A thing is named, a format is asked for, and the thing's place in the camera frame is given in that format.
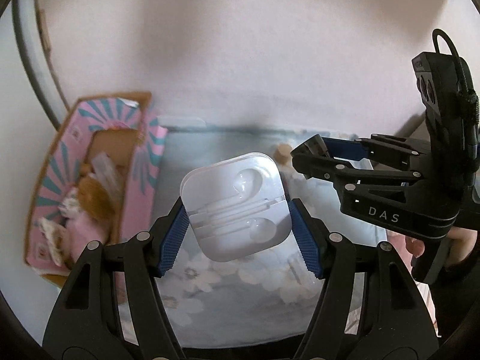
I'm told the white floral sock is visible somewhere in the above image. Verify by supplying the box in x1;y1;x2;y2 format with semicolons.
37;217;71;267

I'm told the pink fluffy cloth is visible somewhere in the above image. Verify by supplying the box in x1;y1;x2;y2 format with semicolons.
66;213;110;263

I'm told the white earphone case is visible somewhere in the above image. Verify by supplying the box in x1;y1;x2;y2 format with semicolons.
180;152;292;263

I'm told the beige cylinder jar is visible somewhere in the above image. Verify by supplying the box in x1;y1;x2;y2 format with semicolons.
273;143;292;166

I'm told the person's right hand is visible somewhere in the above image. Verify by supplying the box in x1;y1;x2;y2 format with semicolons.
405;227;478;268

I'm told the white table tray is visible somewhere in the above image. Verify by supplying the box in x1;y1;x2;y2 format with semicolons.
157;115;207;131

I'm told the pink teal cardboard box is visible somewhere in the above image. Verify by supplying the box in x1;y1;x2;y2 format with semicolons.
24;92;168;288

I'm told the black cable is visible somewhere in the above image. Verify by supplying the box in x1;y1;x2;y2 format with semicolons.
431;28;478;98

